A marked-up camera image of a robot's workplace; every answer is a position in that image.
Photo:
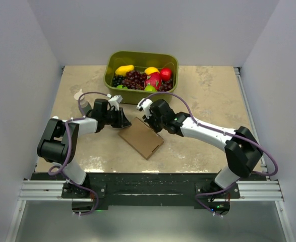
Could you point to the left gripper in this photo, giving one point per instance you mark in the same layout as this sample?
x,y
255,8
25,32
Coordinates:
x,y
122,121

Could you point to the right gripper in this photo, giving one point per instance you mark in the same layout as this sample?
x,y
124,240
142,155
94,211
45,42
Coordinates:
x,y
149,121

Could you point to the brown cardboard express box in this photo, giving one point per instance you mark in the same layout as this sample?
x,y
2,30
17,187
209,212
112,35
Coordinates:
x,y
141,138

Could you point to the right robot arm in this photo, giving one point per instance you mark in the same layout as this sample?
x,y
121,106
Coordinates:
x,y
239,145

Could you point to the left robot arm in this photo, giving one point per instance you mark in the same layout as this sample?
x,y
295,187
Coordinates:
x,y
59,141

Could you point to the squeeze sauce bottle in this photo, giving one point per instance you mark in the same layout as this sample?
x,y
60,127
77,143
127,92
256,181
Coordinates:
x,y
84,105

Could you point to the green lime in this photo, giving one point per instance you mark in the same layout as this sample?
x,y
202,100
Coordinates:
x,y
150,88

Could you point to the green pear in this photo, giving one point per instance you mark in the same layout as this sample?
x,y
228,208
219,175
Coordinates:
x,y
121,86

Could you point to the dark red grape bunch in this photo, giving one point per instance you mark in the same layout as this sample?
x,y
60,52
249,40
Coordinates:
x,y
166,86

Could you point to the black grape bunch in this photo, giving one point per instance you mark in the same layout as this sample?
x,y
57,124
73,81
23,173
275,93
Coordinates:
x,y
117,80

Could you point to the pink dragon fruit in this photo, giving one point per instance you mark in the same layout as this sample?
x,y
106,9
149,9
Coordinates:
x,y
154,79

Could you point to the purple grape bunch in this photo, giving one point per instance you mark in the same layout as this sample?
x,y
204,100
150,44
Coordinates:
x,y
134,80

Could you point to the red apple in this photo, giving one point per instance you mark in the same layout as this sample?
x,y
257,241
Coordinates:
x,y
165,74

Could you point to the yellow mango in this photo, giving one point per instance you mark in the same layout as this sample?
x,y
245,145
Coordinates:
x,y
122,70

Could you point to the yellow lemon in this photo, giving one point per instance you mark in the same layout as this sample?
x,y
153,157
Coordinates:
x,y
151,70

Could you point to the olive green plastic bin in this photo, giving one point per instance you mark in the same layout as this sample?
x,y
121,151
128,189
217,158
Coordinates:
x,y
141,61

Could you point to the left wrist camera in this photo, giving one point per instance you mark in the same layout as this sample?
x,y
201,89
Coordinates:
x,y
115,102

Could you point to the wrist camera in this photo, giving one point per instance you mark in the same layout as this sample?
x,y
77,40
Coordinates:
x,y
115,102
144,105

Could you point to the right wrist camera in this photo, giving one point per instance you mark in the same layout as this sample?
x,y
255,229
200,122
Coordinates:
x,y
144,105

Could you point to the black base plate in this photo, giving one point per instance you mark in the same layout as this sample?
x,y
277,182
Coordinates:
x,y
144,189

